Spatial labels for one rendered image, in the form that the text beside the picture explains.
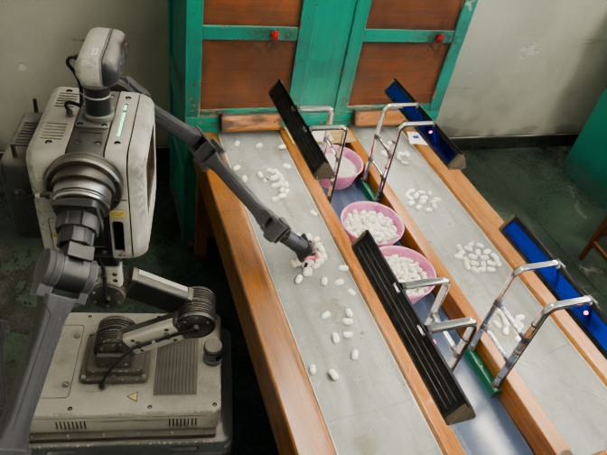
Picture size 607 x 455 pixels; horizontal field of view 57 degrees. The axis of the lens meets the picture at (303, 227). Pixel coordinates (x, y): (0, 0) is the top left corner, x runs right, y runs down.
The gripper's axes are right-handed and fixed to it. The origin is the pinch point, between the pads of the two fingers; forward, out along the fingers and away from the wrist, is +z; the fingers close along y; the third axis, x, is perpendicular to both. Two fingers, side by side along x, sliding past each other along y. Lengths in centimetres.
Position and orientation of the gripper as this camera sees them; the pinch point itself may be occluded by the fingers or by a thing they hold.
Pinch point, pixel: (316, 256)
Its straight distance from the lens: 209.1
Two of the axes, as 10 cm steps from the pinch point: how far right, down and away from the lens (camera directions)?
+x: -7.4, 6.2, 2.7
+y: -3.0, -6.5, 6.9
